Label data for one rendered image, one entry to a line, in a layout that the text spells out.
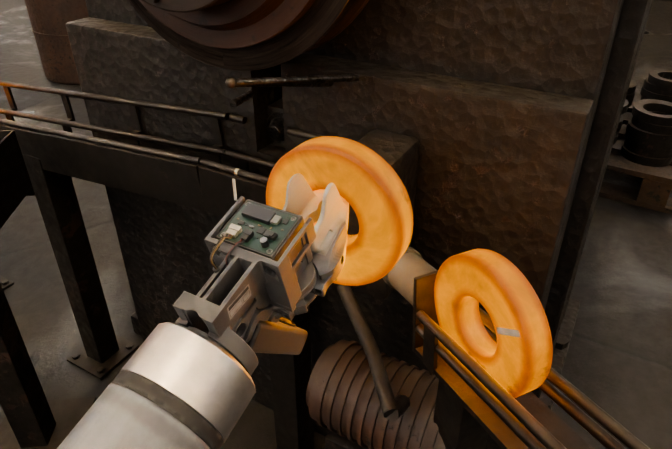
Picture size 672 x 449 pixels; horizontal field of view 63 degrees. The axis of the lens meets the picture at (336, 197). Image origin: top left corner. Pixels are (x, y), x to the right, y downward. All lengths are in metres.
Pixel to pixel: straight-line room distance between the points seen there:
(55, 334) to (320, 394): 1.11
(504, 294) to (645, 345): 1.25
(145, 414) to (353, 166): 0.27
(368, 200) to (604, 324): 1.36
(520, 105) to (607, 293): 1.24
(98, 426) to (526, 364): 0.37
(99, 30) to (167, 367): 0.86
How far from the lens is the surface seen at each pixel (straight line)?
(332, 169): 0.52
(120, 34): 1.12
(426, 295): 0.67
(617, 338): 1.77
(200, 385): 0.40
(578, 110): 0.74
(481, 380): 0.60
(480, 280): 0.58
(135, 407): 0.39
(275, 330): 0.48
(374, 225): 0.52
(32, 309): 1.90
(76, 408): 1.56
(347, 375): 0.80
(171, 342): 0.41
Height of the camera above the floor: 1.12
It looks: 31 degrees down
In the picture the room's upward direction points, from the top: straight up
